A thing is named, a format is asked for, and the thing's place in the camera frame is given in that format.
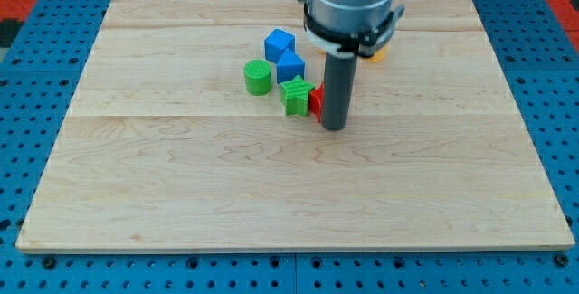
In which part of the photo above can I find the blue triangular prism block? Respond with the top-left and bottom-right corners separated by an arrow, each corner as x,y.
276,49 -> 306,84

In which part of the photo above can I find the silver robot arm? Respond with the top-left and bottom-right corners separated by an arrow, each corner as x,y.
298,0 -> 404,58

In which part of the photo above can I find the light wooden board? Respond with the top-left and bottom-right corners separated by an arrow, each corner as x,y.
16,0 -> 574,254

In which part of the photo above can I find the red block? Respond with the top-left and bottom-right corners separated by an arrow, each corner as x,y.
308,83 -> 324,123

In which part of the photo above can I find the green star block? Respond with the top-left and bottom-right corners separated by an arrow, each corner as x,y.
280,75 -> 315,117

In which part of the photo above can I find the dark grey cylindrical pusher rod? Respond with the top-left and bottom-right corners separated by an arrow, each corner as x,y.
321,53 -> 357,131

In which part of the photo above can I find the green cylinder block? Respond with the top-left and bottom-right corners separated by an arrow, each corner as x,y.
243,59 -> 272,96

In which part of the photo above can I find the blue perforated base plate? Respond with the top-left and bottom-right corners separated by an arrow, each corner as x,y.
1,0 -> 578,293

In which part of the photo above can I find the blue cube block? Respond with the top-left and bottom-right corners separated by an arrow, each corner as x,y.
264,29 -> 295,63

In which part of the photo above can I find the yellow block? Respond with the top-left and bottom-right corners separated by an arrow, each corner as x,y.
365,45 -> 389,63

